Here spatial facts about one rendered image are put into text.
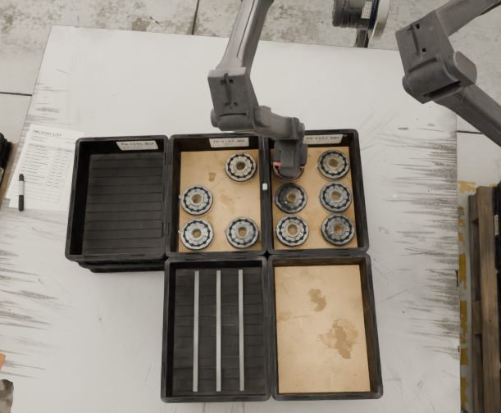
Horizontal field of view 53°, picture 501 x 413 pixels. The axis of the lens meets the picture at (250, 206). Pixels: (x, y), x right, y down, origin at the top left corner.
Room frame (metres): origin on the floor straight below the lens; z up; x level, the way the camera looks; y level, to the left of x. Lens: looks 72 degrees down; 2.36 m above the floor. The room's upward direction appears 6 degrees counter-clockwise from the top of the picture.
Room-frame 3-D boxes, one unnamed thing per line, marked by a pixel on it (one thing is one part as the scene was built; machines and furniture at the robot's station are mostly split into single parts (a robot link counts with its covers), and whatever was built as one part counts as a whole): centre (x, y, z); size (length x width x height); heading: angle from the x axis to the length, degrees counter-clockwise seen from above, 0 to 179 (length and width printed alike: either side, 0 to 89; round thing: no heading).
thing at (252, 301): (0.13, 0.13, 0.87); 0.40 x 0.30 x 0.11; 175
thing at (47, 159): (0.78, 0.73, 0.70); 0.33 x 0.23 x 0.01; 168
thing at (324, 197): (0.50, -0.27, 0.86); 0.10 x 0.10 x 0.01
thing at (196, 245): (0.43, 0.17, 0.86); 0.10 x 0.10 x 0.01
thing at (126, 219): (0.56, 0.40, 0.87); 0.40 x 0.30 x 0.11; 175
